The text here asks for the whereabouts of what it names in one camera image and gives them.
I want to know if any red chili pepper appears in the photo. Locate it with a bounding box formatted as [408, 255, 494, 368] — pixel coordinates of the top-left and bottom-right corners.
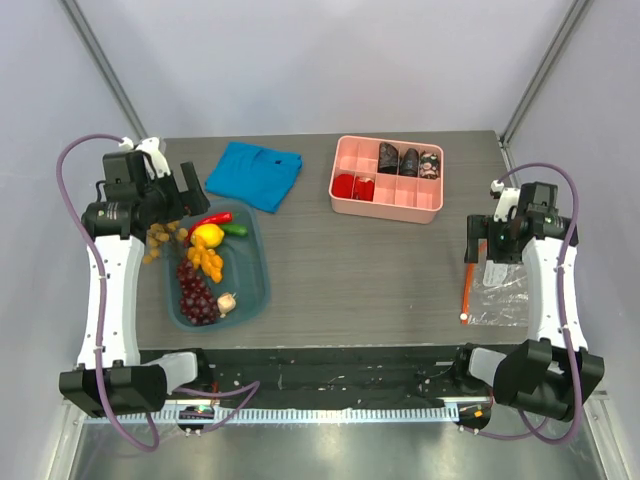
[184, 212, 233, 245]

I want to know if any yellow lemon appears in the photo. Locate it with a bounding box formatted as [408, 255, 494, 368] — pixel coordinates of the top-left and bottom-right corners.
[190, 224, 225, 249]

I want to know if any clear zip bag orange zipper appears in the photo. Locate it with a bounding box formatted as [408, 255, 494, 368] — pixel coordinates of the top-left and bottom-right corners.
[459, 241, 528, 327]

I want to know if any green chili pepper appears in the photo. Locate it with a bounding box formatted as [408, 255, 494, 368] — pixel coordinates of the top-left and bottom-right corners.
[219, 223, 249, 238]

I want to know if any orange ginger-like food piece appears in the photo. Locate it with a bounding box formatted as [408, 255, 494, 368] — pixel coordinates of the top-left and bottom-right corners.
[187, 236, 224, 284]

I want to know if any purple grape bunch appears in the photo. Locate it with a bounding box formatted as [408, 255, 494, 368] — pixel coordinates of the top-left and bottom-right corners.
[176, 258, 219, 326]

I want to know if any garlic bulb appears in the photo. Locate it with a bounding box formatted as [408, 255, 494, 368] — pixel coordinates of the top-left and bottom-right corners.
[217, 292, 237, 318]

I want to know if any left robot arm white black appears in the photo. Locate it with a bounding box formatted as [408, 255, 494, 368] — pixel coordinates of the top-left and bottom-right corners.
[59, 150, 213, 418]

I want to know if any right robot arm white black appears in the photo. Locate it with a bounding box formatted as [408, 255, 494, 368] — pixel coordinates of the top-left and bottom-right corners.
[451, 180, 605, 422]

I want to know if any teal plastic food tray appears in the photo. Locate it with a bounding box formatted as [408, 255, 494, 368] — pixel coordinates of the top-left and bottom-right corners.
[162, 198, 271, 333]

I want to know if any blue folded cloth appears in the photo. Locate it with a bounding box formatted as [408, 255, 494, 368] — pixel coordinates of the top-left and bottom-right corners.
[205, 142, 303, 214]

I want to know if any floral rolled sock right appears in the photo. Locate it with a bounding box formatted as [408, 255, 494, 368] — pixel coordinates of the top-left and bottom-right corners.
[418, 151, 441, 180]

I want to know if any black rolled sock middle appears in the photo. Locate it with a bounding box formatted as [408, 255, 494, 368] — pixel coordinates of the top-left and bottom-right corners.
[398, 148, 420, 177]

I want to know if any pink compartment organizer box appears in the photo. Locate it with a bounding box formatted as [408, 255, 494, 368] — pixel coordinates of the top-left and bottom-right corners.
[328, 135, 444, 224]

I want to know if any red rolled sock right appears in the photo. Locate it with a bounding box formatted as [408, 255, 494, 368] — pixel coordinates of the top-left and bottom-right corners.
[352, 176, 375, 202]

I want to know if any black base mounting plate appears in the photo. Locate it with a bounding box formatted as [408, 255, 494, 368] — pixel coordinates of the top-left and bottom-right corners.
[139, 342, 501, 410]

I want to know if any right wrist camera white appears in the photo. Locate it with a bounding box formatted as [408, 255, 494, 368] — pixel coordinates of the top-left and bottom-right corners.
[490, 180, 520, 222]

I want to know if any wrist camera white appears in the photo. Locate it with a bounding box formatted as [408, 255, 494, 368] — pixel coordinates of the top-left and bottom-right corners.
[490, 180, 520, 222]
[119, 137, 171, 180]

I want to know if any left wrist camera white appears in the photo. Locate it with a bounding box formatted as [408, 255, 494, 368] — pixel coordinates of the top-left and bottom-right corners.
[119, 137, 171, 180]

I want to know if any left aluminium frame post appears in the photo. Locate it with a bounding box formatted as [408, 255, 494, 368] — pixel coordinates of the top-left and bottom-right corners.
[58, 0, 147, 139]

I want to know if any aluminium frame post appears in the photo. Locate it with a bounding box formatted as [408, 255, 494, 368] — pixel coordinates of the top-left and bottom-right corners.
[499, 0, 593, 148]
[58, 0, 147, 139]

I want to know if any right aluminium frame post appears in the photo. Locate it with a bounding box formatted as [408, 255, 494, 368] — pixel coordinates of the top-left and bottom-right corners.
[499, 0, 593, 148]

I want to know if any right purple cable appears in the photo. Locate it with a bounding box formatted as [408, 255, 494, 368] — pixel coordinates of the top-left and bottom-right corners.
[458, 162, 583, 445]

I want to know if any purple cable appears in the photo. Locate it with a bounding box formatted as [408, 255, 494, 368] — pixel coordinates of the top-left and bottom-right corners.
[458, 162, 583, 445]
[55, 133, 261, 454]

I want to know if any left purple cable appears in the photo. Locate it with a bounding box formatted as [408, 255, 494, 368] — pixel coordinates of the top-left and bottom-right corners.
[55, 133, 261, 454]

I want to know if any slotted cable duct rail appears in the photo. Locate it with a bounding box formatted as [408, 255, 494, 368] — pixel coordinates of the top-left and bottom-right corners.
[83, 405, 460, 424]

